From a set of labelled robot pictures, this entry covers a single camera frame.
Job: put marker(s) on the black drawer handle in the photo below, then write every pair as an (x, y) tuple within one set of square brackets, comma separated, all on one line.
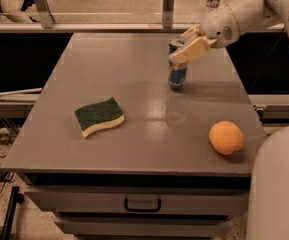
[(142, 206)]

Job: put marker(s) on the grey drawer cabinet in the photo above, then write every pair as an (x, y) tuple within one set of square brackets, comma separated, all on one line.
[(160, 151)]

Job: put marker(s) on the green yellow sponge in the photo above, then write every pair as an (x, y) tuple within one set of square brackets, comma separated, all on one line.
[(99, 116)]

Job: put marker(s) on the metal railing frame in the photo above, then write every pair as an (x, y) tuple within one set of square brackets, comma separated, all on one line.
[(51, 16)]

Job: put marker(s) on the black metal stand leg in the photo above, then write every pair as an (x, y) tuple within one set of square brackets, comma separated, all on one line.
[(16, 198)]

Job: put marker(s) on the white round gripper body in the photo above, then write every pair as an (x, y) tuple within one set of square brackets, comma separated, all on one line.
[(219, 26)]

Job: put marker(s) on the orange fruit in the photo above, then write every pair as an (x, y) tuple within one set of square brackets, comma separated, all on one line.
[(226, 137)]

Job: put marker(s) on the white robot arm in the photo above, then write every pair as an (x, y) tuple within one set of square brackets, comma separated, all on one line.
[(268, 209)]

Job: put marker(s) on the Red Bull can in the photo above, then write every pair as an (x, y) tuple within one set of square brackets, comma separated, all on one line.
[(177, 72)]

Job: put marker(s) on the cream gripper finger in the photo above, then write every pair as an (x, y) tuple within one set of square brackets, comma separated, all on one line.
[(192, 50), (194, 33)]

